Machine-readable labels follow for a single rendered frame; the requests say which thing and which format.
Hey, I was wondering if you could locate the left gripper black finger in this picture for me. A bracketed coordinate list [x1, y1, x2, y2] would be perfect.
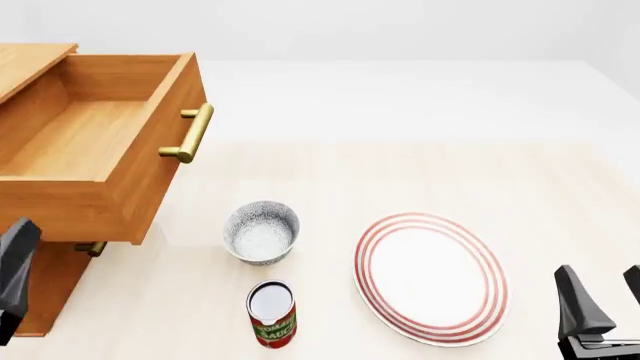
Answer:
[0, 216, 43, 315]

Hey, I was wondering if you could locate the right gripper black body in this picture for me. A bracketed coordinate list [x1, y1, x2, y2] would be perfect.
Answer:
[556, 330, 640, 360]

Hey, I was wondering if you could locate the wooden cabinet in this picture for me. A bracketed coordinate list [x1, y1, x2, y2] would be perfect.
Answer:
[0, 42, 95, 338]

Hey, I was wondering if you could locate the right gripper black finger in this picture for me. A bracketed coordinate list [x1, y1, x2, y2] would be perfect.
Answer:
[622, 264, 640, 306]
[553, 264, 618, 341]

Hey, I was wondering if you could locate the tomato sauce tin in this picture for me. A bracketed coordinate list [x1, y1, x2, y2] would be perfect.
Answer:
[245, 279, 298, 350]

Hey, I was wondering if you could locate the white plate with red rings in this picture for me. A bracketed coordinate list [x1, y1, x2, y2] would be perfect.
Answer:
[352, 211, 513, 348]

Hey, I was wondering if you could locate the long brass drawer handle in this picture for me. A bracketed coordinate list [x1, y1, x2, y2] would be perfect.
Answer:
[158, 102, 216, 165]

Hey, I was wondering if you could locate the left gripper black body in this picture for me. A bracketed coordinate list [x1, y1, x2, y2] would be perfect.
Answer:
[0, 308, 25, 347]

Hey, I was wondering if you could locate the speckled grey patterned bowl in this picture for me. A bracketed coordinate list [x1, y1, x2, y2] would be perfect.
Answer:
[222, 199, 302, 268]

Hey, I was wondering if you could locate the open wooden drawer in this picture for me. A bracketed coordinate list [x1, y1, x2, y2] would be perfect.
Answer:
[0, 51, 209, 247]

